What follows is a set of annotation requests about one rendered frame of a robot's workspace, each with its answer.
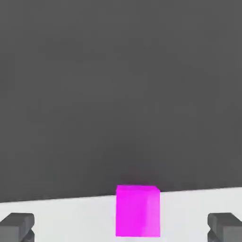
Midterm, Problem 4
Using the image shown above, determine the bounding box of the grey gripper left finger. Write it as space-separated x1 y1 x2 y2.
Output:
0 212 35 242

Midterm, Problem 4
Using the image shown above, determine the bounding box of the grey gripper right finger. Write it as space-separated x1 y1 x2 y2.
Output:
207 212 242 242

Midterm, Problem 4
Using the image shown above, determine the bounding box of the large magenta box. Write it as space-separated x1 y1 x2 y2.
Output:
115 184 161 238

